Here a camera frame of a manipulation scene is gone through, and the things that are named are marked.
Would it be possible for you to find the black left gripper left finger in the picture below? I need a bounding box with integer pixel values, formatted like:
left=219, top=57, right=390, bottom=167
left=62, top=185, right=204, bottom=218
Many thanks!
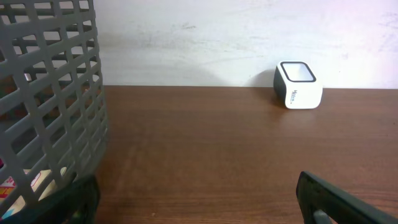
left=1, top=175, right=101, bottom=224

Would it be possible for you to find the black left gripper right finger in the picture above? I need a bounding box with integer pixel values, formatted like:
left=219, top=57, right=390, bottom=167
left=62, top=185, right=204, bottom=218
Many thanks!
left=296, top=171, right=397, bottom=224

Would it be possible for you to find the yellow snack bag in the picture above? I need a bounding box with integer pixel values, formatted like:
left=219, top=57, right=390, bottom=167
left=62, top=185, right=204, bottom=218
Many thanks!
left=1, top=169, right=57, bottom=220

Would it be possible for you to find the grey plastic lattice basket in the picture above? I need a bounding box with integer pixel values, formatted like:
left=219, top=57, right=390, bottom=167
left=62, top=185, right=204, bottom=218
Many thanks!
left=1, top=0, right=108, bottom=207

